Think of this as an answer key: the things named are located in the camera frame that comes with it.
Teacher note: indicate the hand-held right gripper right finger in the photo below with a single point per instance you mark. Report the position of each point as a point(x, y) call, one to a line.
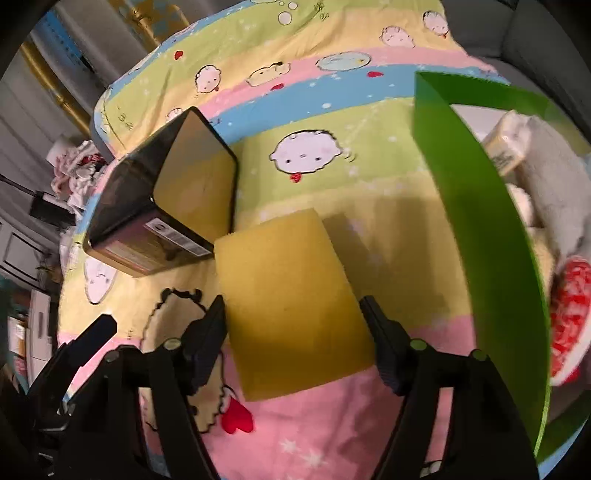
point(378, 337)

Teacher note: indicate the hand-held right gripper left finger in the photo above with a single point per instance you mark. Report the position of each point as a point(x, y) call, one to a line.
point(210, 341)

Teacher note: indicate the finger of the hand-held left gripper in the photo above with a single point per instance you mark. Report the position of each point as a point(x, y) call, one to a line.
point(87, 341)

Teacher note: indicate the yellow sponge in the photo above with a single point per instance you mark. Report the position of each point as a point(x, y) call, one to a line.
point(286, 300)

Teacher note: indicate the green cardboard box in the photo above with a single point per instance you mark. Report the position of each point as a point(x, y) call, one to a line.
point(471, 221)

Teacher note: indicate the grey cream plush toy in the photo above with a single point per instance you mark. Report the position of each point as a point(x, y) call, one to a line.
point(558, 175)

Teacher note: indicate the white cabinet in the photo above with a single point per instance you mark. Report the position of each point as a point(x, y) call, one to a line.
point(18, 249)

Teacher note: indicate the black stand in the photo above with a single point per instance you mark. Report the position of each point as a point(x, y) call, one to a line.
point(46, 207)

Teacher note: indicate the black gold tin box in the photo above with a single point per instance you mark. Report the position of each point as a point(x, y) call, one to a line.
point(194, 184)

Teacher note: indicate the pastel cartoon printed blanket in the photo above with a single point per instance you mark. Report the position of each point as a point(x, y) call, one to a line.
point(323, 184)

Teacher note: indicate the red white patterned packet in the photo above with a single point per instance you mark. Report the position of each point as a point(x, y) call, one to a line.
point(572, 314)

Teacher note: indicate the yellow patterned curtain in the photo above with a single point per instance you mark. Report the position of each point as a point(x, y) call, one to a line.
point(64, 99)

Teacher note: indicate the grey curtain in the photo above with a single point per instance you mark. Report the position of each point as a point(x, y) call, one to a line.
point(92, 18)

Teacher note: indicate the grey sofa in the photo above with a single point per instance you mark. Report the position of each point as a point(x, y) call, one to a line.
point(545, 46)

